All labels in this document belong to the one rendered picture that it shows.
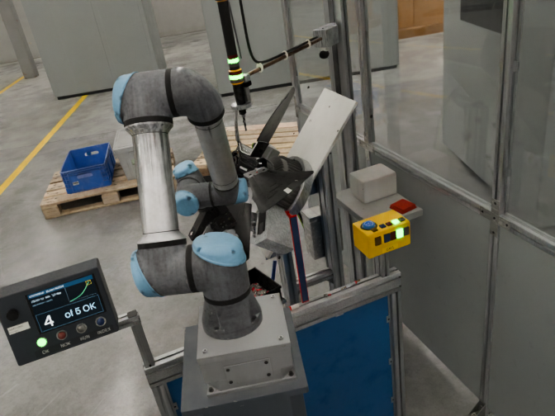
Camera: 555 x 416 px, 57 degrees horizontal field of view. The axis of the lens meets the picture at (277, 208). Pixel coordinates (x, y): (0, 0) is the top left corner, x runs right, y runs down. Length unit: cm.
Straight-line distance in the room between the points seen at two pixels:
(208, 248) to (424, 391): 165
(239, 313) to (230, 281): 9
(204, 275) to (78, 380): 199
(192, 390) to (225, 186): 55
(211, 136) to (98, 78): 800
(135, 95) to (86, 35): 794
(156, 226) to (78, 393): 190
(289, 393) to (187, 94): 74
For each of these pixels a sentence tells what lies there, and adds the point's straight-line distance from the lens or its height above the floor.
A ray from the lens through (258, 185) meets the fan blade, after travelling 176.
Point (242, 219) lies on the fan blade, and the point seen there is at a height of 106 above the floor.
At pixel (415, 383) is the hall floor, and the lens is 265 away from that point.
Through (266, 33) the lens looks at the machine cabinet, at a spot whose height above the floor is 77.
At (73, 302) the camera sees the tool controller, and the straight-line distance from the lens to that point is 146.
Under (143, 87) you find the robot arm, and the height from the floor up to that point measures 168.
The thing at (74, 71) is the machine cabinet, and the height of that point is 42.
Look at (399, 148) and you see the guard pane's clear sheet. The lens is 234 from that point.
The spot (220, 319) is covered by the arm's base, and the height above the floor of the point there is 117.
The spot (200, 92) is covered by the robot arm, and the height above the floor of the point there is 165.
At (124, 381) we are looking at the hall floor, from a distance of 297.
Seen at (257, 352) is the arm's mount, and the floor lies 111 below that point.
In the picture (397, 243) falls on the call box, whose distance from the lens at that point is 174.
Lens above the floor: 195
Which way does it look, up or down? 28 degrees down
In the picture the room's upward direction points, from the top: 9 degrees counter-clockwise
